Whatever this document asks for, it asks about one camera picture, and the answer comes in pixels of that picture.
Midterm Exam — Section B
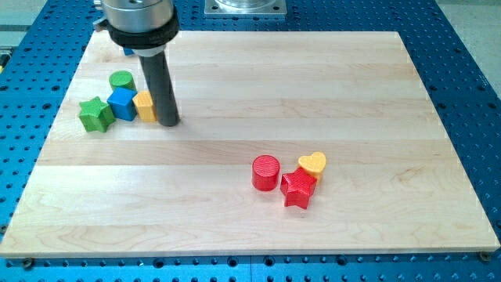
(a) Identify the black white tool mount collar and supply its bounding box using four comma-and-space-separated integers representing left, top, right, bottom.
106, 9, 180, 50

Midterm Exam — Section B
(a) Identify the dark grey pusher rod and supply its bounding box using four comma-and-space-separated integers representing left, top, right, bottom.
139, 52, 180, 127

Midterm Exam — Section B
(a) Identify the small blue block behind rod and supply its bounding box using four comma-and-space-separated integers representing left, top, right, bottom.
123, 48, 134, 56

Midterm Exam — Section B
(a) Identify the green cylinder block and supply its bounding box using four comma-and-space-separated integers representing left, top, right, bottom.
108, 70, 137, 91

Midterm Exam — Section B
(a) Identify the yellow pentagon block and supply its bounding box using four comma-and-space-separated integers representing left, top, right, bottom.
132, 90, 157, 122

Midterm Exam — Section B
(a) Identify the blue cube block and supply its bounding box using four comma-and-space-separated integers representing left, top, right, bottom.
107, 87, 137, 121

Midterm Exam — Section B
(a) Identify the green star block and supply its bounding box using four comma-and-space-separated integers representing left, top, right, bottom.
78, 96, 116, 132

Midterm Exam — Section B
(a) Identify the blue perforated metal table plate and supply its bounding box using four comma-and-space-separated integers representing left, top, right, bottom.
1, 1, 500, 281

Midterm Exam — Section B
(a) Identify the red cylinder block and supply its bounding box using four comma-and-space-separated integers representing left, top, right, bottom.
251, 154, 280, 192

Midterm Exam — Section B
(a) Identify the light wooden board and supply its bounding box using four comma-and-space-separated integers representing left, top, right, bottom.
1, 31, 499, 259

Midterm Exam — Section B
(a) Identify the red star block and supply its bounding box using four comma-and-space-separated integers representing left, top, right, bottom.
280, 167, 318, 209

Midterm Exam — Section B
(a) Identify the yellow heart block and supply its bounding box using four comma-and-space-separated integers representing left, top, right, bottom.
297, 151, 326, 182

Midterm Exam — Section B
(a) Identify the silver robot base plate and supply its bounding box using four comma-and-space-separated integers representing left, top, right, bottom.
204, 0, 287, 16

